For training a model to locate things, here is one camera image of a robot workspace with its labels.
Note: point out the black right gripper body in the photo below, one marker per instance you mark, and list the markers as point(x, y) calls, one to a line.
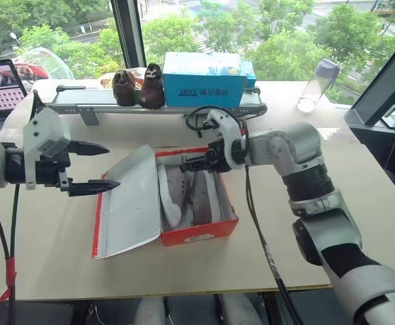
point(217, 159)

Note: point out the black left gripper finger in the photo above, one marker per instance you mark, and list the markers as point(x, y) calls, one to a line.
point(88, 149)
point(93, 188)

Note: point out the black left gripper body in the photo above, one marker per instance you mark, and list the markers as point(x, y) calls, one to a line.
point(49, 171)

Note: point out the grey sneaker with white sole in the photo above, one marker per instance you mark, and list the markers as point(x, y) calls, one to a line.
point(170, 189)
point(204, 199)

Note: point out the orange shoebox with white lid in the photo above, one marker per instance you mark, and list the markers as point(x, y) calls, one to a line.
point(129, 203)

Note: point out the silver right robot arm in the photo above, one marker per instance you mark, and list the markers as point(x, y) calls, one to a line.
point(298, 149)

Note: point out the large blue shoebox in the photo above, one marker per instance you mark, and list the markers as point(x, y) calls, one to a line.
point(200, 84)

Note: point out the grey conveyor belt unit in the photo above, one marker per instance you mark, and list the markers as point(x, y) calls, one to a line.
point(122, 107)

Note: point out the brown leather shoe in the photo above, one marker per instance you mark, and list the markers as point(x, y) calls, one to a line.
point(124, 88)
point(152, 89)

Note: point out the orange patterned bag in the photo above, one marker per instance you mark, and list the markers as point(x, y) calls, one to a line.
point(106, 80)

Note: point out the small blue box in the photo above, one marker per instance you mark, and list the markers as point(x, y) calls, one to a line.
point(250, 74)

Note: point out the clear plastic bag with contents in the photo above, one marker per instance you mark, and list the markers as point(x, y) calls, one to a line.
point(44, 66)

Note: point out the clear bottle with purple cap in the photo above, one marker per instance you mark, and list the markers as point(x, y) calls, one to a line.
point(315, 88)

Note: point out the white rounded shape under table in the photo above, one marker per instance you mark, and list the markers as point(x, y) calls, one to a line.
point(149, 311)
point(239, 309)

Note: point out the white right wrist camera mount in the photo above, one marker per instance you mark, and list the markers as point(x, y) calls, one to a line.
point(227, 125)

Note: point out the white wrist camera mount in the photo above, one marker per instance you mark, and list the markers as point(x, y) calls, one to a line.
point(44, 125)
point(227, 125)

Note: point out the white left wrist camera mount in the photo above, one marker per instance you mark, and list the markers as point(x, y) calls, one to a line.
point(44, 125)

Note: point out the black window frame post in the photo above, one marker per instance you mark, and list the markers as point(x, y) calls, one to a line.
point(129, 37)

